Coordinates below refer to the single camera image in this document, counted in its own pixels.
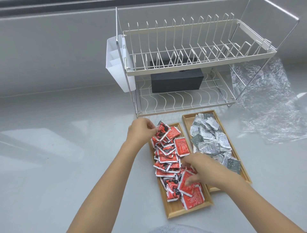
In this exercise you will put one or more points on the person's right forearm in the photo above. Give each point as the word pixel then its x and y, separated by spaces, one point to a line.
pixel 259 206

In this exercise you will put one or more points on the person's right hand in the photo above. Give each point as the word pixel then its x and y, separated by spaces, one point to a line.
pixel 211 170

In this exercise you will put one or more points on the dark window frame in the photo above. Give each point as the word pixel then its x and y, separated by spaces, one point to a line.
pixel 72 7

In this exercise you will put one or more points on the white plastic cutlery holder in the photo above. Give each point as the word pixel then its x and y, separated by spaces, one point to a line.
pixel 117 72

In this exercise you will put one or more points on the person's left hand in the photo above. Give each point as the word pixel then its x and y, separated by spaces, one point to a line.
pixel 140 133

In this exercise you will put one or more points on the wooden tray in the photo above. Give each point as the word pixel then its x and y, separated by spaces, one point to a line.
pixel 177 211
pixel 245 177

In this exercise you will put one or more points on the pile of grey sachets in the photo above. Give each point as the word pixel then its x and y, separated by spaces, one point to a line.
pixel 211 141

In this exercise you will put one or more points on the person's left forearm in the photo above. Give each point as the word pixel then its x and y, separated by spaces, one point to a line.
pixel 103 192

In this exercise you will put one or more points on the black box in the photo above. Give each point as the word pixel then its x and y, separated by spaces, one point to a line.
pixel 177 80

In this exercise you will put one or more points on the pile of red sachets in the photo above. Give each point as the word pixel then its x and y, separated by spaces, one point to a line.
pixel 168 156

